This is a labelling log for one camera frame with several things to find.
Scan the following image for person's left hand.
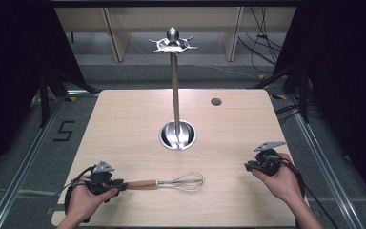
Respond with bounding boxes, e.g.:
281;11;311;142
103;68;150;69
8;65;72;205
62;174;119;224

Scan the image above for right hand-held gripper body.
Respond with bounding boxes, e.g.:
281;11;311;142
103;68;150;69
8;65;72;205
253;140;288;177

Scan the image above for thin white floor cable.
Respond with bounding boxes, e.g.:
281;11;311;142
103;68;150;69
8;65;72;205
189;63;262;81

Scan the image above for person's right hand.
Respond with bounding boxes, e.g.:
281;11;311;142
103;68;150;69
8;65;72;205
251;152;303;205

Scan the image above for steel utensil rack stand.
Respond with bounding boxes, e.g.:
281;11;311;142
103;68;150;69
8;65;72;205
148;27;200;152

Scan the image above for wooden handled wire whisk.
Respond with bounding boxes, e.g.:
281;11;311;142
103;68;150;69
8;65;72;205
124;172;206;193

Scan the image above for black metal stand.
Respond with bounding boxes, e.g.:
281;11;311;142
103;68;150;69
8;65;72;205
247;58;312;124
37;62;100;129

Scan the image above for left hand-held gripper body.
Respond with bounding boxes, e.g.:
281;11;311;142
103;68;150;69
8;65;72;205
87;159;119;196

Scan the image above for aluminium floor rail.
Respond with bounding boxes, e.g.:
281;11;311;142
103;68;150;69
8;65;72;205
0;91;100;229
286;94;365;229

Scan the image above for light wooden bench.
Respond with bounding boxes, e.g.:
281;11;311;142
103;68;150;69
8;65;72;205
54;7;297;63

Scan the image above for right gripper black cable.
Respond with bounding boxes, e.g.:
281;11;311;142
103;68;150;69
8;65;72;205
271;155;340;229

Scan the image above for black floor cables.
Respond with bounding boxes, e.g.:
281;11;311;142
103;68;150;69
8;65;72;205
237;6;284;75

